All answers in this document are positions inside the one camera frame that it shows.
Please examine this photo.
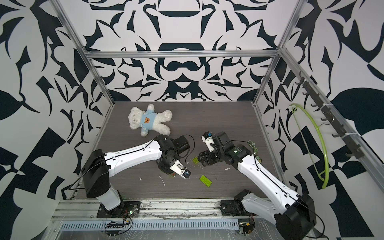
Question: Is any lime square lego brick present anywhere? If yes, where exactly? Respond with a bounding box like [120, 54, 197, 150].
[193, 157, 199, 165]

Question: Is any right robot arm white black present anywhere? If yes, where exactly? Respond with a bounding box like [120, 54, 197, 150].
[198, 132, 317, 240]

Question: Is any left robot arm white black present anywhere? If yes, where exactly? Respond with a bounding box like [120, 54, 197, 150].
[81, 135, 191, 215]

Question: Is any lime long lego brick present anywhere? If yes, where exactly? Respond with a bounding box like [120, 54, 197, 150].
[200, 175, 213, 188]

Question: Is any white teddy bear blue shirt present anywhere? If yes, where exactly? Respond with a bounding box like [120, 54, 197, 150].
[128, 104, 173, 137]

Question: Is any black connector box right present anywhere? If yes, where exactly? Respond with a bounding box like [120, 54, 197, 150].
[238, 222, 255, 236]

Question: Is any black connector box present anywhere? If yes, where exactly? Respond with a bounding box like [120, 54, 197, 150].
[105, 222, 125, 231]
[238, 222, 255, 236]

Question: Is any black connector box left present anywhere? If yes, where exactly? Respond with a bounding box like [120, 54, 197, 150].
[105, 222, 125, 231]

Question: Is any green plastic hanger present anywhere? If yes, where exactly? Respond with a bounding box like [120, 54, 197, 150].
[289, 103, 330, 190]

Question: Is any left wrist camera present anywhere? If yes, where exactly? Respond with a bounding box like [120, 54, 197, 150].
[170, 160, 191, 179]

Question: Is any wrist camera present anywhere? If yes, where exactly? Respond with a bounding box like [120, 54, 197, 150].
[170, 160, 191, 179]
[202, 132, 216, 152]

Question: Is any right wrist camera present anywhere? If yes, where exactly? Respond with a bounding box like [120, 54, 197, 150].
[202, 132, 216, 152]

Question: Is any green keychain with charm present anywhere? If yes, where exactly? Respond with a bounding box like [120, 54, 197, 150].
[248, 140, 262, 164]

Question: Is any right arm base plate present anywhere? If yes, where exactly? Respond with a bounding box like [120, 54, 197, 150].
[220, 200, 255, 217]

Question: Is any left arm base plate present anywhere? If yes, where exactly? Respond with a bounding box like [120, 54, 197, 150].
[97, 201, 142, 219]

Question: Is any black wall hook rail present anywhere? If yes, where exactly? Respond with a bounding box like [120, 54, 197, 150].
[297, 72, 365, 159]

